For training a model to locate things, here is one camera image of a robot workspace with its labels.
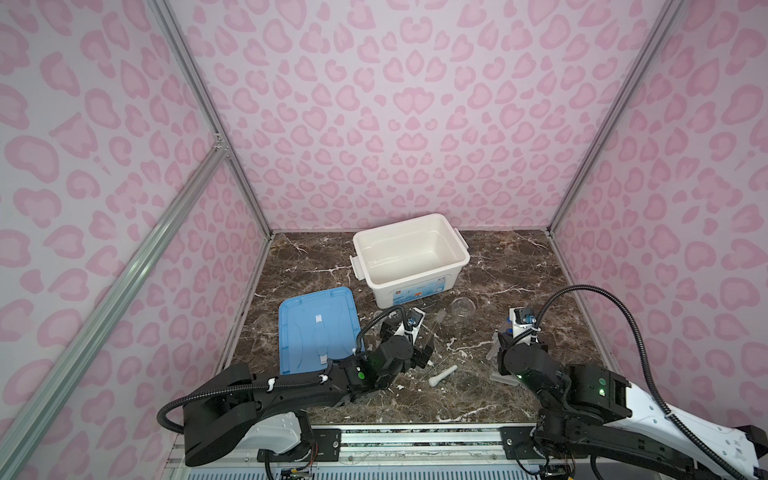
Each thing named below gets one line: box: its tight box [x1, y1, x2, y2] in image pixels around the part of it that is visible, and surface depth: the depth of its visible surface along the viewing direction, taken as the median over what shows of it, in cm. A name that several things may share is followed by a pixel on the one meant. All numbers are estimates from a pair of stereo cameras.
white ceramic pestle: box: [428, 365, 458, 387], surface depth 85 cm
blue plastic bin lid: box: [278, 286, 365, 375], surface depth 97 cm
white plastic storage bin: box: [350, 213, 471, 309], surface depth 102 cm
